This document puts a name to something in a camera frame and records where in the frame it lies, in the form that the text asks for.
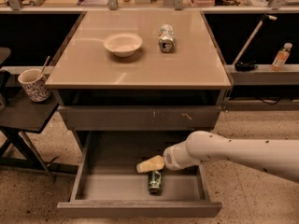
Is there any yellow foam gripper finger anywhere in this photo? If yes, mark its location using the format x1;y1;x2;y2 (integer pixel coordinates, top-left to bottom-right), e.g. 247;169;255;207
136;155;164;173

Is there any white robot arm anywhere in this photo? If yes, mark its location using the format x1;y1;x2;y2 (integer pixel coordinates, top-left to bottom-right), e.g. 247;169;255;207
136;131;299;182

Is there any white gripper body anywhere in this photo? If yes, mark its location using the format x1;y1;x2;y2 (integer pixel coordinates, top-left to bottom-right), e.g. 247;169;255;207
163;143;199;171

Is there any silver soda can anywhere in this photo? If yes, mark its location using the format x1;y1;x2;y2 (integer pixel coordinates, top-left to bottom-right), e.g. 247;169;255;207
158;24;175;52

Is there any wooden stir stick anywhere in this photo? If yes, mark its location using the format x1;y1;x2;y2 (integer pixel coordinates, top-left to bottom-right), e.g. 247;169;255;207
38;56;50;78

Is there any dark side table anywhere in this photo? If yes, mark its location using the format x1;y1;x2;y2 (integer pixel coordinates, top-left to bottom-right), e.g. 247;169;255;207
0;89;79;180

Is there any grey drawer cabinet counter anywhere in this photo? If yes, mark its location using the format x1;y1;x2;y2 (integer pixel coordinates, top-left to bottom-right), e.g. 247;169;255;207
47;9;231;147

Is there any white stick with black tip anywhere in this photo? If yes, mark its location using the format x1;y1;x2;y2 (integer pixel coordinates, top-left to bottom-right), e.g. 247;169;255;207
233;14;278;65

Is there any patterned paper cup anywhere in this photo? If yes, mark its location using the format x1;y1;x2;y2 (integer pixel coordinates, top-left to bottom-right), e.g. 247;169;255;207
18;69;51;102

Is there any white bowl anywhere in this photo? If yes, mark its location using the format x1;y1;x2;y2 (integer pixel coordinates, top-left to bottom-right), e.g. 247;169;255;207
103;33;143;58

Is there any orange drink bottle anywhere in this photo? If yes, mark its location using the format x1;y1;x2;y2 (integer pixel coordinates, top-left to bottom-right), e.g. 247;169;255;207
271;43;292;71

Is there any open grey middle drawer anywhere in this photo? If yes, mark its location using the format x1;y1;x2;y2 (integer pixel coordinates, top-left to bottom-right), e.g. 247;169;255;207
57;132;222;217

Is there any green soda can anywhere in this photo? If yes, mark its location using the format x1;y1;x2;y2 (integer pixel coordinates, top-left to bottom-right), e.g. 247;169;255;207
148;171;163;195

